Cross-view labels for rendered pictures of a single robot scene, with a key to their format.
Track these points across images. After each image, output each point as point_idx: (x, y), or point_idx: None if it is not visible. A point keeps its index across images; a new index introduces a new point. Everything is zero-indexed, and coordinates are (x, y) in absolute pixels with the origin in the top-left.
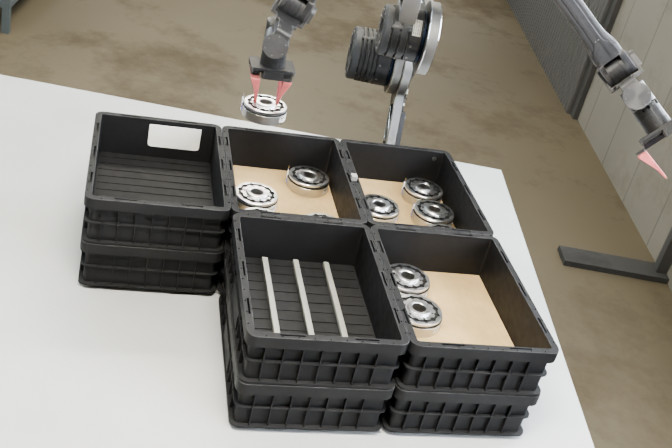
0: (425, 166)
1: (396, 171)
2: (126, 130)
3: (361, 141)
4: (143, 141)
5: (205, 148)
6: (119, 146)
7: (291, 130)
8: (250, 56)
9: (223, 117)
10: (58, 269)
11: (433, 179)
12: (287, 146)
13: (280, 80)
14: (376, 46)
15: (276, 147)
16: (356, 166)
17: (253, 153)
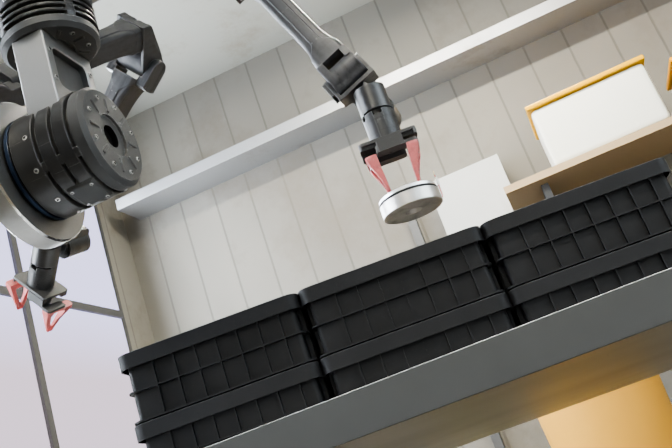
0: (158, 374)
1: (207, 373)
2: (628, 196)
3: (259, 304)
4: (609, 220)
5: (514, 256)
6: (650, 220)
7: (290, 415)
8: (413, 126)
9: (514, 328)
10: None
11: (144, 404)
12: (382, 283)
13: (383, 164)
14: (124, 170)
15: (400, 281)
16: (273, 347)
17: (439, 283)
